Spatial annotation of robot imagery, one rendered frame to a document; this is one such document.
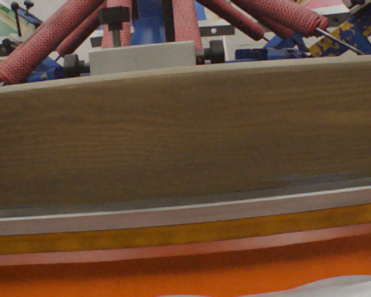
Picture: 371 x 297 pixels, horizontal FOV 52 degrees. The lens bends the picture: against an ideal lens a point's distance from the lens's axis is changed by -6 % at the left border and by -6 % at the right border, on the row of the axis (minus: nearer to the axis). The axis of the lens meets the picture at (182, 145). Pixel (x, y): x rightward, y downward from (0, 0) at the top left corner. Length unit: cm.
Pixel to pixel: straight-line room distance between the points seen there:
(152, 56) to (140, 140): 28
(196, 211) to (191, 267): 4
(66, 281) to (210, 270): 8
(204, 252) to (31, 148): 11
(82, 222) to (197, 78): 9
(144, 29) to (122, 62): 53
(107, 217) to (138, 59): 30
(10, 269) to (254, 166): 15
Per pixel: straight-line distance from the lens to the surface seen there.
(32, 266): 25
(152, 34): 98
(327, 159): 22
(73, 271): 23
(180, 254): 24
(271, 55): 84
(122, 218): 20
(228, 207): 20
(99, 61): 48
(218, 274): 22
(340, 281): 21
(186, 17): 72
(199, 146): 20
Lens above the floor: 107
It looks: 14 degrees down
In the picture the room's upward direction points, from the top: 5 degrees counter-clockwise
